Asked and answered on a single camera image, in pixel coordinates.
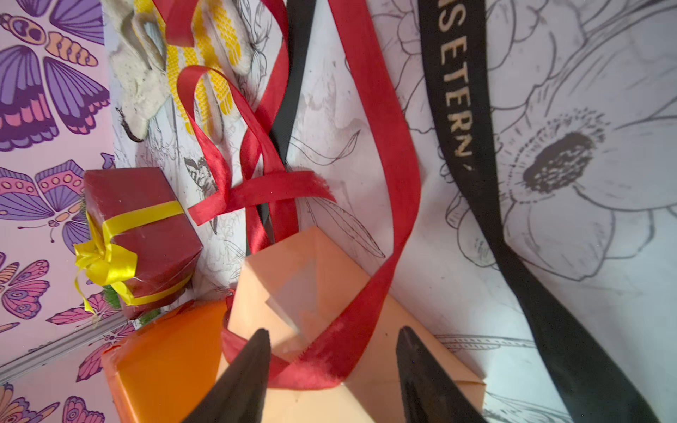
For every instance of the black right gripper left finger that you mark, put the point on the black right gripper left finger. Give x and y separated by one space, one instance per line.
239 393

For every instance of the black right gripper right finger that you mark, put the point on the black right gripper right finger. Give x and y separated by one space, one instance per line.
428 393

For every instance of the large orange gift box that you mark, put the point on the large orange gift box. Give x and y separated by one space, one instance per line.
162 371

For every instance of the dark red gift box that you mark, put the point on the dark red gift box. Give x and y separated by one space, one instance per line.
168 250

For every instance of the yellow ribbon on red box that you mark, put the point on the yellow ribbon on red box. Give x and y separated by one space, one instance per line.
108 264

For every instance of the green artificial grass mat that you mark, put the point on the green artificial grass mat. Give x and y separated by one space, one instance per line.
112 298

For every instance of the yellow dotted work glove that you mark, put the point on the yellow dotted work glove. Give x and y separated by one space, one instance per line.
222 41

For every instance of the beige knit work glove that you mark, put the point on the beige knit work glove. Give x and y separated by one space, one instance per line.
139 65

